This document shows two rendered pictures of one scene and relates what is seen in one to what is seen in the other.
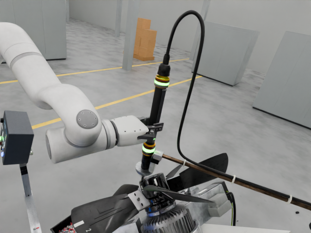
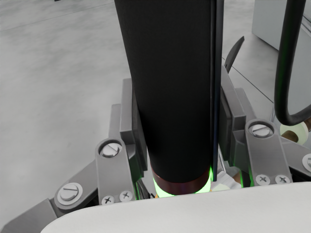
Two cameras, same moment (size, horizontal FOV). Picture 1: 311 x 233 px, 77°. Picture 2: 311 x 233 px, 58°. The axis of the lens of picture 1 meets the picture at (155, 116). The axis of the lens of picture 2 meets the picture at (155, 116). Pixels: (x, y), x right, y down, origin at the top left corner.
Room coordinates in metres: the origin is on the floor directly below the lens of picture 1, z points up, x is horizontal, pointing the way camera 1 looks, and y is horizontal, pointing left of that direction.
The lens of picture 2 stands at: (0.51, 0.08, 1.65)
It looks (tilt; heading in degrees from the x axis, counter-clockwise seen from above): 42 degrees down; 315
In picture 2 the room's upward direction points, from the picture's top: 10 degrees counter-clockwise
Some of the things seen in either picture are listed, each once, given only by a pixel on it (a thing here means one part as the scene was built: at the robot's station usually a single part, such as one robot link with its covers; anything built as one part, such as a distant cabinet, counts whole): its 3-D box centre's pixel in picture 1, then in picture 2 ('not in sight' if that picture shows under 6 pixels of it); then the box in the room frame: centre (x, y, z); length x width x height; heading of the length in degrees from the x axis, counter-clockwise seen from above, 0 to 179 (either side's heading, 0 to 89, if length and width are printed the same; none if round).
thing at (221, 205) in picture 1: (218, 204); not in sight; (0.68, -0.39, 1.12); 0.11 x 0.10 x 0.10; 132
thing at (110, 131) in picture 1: (105, 133); not in sight; (0.46, 0.13, 1.56); 0.09 x 0.03 x 0.08; 42
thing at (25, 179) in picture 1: (26, 181); not in sight; (0.72, 0.62, 0.96); 0.03 x 0.03 x 0.20; 42
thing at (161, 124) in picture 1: (156, 130); (258, 129); (0.53, -0.01, 1.56); 0.07 x 0.03 x 0.03; 132
